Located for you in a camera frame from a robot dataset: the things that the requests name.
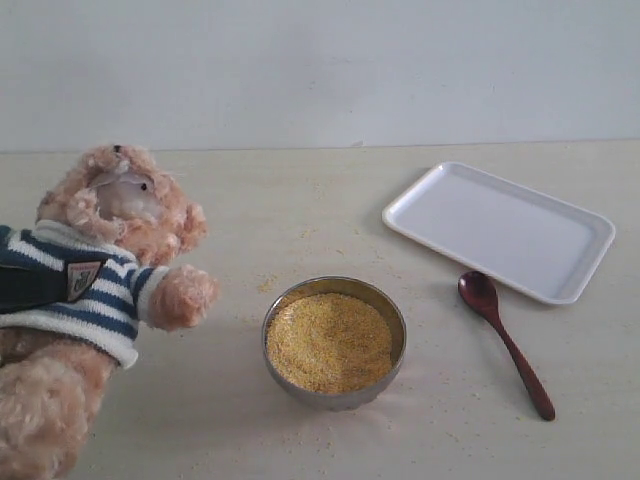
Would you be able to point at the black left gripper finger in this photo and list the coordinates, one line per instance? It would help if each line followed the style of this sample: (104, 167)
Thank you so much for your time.
(27, 288)

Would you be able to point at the pink plush teddy bear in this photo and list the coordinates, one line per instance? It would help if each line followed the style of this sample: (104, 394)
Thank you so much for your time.
(118, 206)

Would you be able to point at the dark red wooden spoon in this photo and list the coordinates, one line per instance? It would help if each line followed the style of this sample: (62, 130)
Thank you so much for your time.
(479, 293)

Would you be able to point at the yellow millet grains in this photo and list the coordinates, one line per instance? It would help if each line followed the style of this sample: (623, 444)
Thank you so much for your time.
(330, 344)

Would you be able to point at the stainless steel bowl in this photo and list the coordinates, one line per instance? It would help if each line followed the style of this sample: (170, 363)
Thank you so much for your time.
(360, 290)

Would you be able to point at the white rectangular plastic tray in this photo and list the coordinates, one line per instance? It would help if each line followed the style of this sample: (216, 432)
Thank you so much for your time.
(541, 246)

